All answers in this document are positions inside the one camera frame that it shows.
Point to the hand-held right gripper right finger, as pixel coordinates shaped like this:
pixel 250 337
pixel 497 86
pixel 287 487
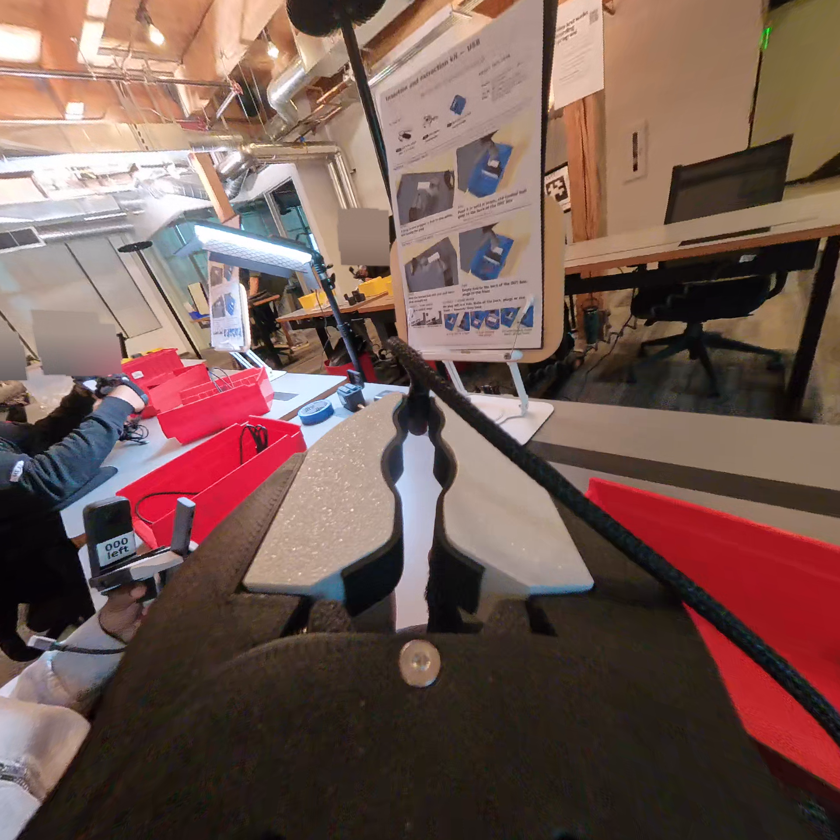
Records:
pixel 518 544

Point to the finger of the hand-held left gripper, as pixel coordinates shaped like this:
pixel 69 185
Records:
pixel 167 556

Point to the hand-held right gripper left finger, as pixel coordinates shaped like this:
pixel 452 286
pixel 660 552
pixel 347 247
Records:
pixel 321 512

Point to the red plastic bin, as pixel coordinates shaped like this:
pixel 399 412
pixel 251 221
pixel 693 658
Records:
pixel 151 364
pixel 167 394
pixel 216 413
pixel 216 466
pixel 741 577

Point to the person's left forearm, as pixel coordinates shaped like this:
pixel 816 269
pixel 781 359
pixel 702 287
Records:
pixel 59 669

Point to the person's left hand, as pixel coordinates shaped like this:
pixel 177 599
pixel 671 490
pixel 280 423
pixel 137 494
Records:
pixel 121 610

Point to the blue tape roll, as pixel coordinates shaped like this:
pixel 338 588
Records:
pixel 316 412

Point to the white board stand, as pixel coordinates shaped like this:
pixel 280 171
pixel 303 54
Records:
pixel 262 367
pixel 518 413

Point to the black light stand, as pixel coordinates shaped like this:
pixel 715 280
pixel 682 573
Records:
pixel 338 321

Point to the wooden desk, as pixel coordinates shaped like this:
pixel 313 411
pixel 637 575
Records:
pixel 689 243
pixel 328 313

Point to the yellow plastic bin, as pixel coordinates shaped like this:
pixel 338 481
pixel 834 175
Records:
pixel 313 300
pixel 375 286

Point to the instruction poster board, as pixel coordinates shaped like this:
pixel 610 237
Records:
pixel 229 308
pixel 472 197

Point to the white led panel light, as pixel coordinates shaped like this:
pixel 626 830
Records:
pixel 249 253

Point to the black round floor lamp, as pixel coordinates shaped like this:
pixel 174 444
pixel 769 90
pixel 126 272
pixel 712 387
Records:
pixel 134 246
pixel 334 13

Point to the black office chair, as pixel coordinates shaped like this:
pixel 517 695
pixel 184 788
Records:
pixel 702 302

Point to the black white marker tag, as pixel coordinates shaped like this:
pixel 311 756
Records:
pixel 557 187

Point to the white paper sign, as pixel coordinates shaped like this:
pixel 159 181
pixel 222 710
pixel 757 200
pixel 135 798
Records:
pixel 577 52

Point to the wooden post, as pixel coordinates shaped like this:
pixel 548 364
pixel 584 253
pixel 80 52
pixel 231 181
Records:
pixel 584 197

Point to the white wall switch plate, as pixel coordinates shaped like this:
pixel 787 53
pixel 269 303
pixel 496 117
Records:
pixel 634 151

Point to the silver air duct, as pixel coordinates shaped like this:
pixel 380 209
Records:
pixel 285 85

